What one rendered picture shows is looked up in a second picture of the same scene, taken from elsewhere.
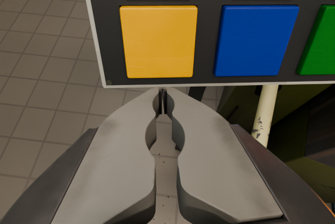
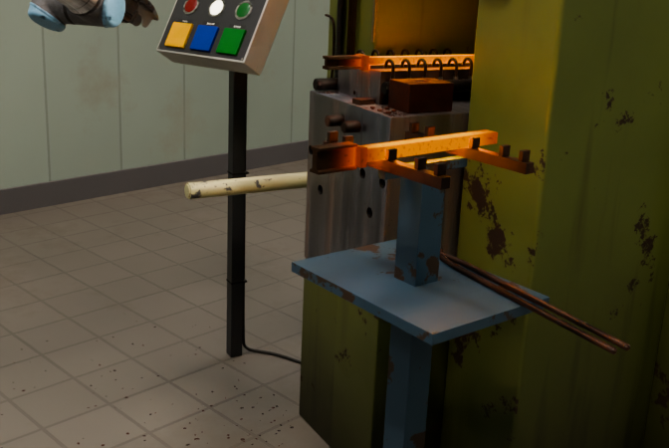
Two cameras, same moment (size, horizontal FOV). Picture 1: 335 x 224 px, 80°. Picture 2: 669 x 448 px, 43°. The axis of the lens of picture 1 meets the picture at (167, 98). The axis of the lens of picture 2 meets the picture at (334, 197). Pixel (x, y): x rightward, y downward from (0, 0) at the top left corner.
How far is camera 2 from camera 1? 2.39 m
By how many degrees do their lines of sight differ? 55
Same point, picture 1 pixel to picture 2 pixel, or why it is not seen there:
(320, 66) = (221, 49)
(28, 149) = (69, 285)
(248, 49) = (201, 38)
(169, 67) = (177, 42)
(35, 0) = not seen: hidden behind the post
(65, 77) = (183, 260)
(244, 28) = (201, 31)
